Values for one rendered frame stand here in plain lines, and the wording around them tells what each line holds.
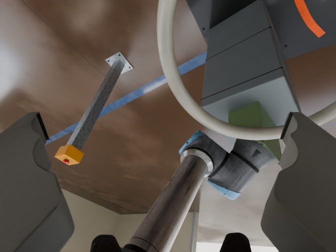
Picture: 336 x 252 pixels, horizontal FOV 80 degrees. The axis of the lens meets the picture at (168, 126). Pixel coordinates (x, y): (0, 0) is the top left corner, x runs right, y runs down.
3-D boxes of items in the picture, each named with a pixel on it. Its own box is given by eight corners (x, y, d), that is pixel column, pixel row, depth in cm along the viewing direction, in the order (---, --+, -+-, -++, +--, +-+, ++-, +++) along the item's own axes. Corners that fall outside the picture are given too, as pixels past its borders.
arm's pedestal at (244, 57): (289, 45, 156) (320, 133, 105) (228, 73, 185) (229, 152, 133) (267, -17, 129) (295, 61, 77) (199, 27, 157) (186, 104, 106)
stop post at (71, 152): (105, 59, 197) (44, 155, 131) (120, 51, 187) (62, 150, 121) (119, 74, 209) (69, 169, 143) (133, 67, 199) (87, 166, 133)
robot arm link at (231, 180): (250, 170, 102) (228, 198, 101) (223, 149, 103) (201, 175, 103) (263, 176, 86) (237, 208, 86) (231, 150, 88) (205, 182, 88)
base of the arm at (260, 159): (282, 165, 91) (268, 182, 91) (251, 148, 108) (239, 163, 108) (263, 143, 82) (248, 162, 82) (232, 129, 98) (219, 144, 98)
